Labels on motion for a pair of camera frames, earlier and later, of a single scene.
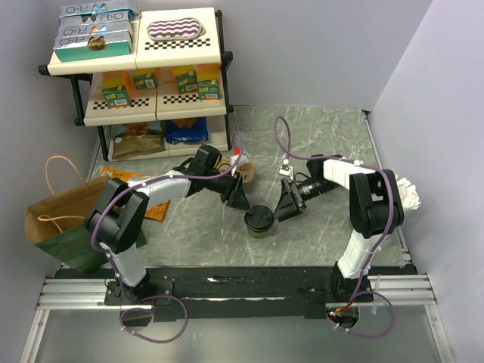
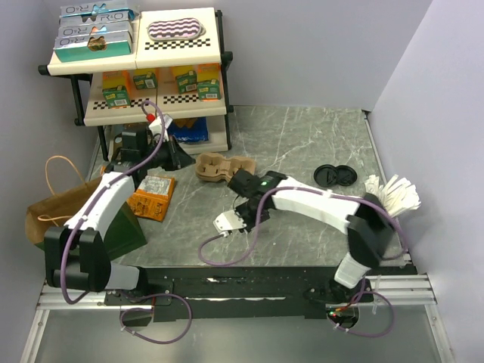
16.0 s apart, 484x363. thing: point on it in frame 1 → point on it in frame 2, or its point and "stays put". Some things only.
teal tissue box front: (91, 46) stays put
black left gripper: (234, 195) → (178, 157)
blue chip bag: (186, 130) stays put
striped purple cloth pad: (175, 29) stays put
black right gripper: (291, 203) → (239, 210)
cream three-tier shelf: (170, 98) stays put
